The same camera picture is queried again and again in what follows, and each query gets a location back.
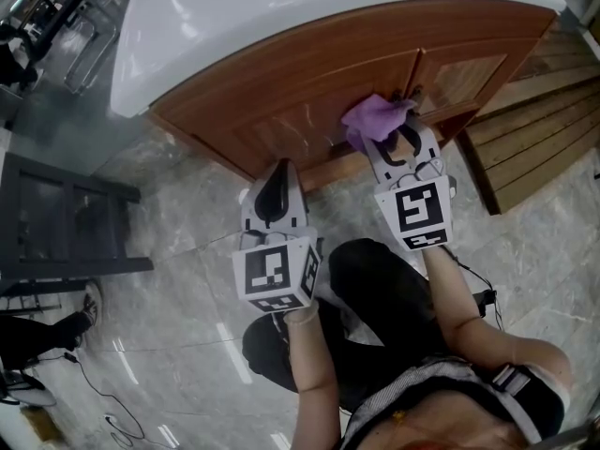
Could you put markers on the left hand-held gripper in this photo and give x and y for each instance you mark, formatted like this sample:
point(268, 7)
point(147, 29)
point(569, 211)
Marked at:
point(272, 274)

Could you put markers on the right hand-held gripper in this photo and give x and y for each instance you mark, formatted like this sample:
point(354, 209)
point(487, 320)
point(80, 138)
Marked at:
point(422, 214)

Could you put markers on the purple grey cloth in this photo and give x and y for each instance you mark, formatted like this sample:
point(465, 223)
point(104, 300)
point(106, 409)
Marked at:
point(375, 117)

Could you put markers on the wooden cabinet door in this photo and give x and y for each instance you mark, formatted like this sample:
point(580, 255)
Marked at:
point(300, 124)
point(469, 78)

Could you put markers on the person's right forearm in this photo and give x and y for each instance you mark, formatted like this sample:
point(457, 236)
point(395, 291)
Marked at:
point(445, 293)

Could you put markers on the person's left forearm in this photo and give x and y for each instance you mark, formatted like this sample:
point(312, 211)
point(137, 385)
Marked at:
point(311, 368)

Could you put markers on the wooden vanity cabinet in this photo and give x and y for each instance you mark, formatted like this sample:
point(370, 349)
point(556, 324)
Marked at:
point(281, 78)

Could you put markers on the white sink countertop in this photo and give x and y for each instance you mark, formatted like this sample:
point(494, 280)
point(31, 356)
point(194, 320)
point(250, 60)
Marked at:
point(281, 12)

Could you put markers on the person's black trousers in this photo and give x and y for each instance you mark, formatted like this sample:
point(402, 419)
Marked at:
point(384, 289)

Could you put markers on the wooden slatted platform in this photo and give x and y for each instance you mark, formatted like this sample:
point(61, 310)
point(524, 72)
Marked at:
point(539, 148)

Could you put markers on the person's grey mesh vest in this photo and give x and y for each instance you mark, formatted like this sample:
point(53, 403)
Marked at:
point(403, 387)

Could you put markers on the metal tube chair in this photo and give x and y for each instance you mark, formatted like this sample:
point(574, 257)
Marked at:
point(114, 35)

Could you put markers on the white oval device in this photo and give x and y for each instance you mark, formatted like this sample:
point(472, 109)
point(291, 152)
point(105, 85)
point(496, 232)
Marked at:
point(37, 397)

